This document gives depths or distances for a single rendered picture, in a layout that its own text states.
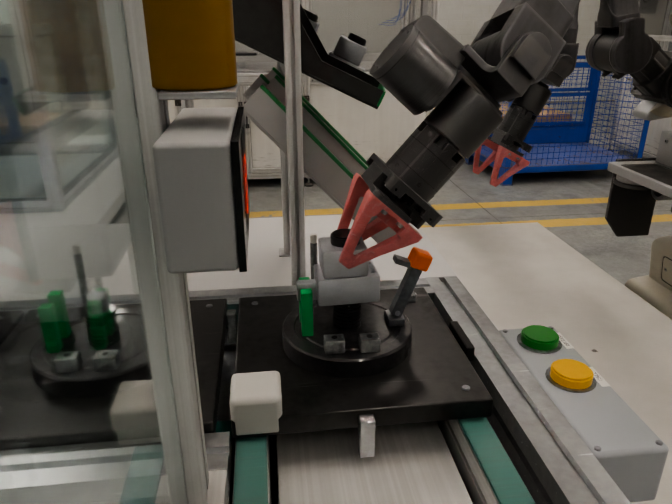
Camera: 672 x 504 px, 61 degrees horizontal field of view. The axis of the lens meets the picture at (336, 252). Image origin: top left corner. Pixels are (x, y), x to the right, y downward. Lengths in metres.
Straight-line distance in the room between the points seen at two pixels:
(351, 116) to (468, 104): 4.16
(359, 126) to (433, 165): 4.19
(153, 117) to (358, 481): 0.36
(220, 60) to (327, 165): 0.47
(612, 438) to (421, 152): 0.30
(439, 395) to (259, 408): 0.17
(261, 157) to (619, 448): 4.30
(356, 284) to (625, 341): 0.49
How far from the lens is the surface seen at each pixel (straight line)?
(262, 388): 0.53
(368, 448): 0.55
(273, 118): 0.77
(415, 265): 0.59
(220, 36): 0.33
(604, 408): 0.60
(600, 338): 0.93
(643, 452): 0.57
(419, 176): 0.54
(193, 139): 0.30
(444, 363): 0.60
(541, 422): 0.58
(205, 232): 0.30
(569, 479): 0.52
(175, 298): 0.37
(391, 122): 4.77
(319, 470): 0.55
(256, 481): 0.50
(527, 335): 0.67
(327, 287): 0.57
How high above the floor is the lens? 1.30
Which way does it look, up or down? 22 degrees down
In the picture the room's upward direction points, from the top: straight up
